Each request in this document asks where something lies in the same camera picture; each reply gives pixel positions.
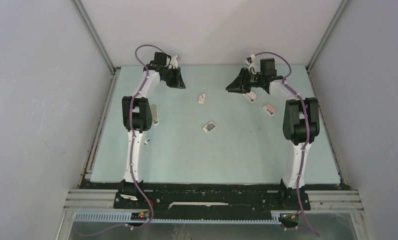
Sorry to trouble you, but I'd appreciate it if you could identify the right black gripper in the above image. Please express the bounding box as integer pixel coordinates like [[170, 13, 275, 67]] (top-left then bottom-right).
[[227, 67, 266, 94]]

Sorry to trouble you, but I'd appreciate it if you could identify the small white staple box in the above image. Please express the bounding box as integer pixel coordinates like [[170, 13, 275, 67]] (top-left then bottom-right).
[[198, 93, 206, 104]]

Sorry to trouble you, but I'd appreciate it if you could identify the beige stapler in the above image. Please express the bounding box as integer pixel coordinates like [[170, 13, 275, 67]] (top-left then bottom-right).
[[151, 104, 159, 126]]

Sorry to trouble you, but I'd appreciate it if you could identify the small pink stapler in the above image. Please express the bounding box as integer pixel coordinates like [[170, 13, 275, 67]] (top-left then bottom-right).
[[263, 104, 276, 116]]

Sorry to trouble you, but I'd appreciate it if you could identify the white staple box barcode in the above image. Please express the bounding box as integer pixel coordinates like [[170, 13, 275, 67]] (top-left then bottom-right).
[[202, 121, 217, 133]]

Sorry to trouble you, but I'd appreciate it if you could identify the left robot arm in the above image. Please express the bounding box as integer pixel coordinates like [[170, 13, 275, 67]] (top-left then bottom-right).
[[118, 52, 186, 208]]

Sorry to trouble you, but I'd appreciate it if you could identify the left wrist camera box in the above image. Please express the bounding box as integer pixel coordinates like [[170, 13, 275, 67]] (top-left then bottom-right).
[[168, 55, 179, 69]]

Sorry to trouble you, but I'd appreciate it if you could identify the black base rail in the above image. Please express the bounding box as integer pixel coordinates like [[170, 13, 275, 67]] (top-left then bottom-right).
[[113, 182, 311, 220]]

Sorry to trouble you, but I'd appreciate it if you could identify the white cable duct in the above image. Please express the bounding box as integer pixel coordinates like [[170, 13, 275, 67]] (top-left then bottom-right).
[[73, 211, 281, 225]]

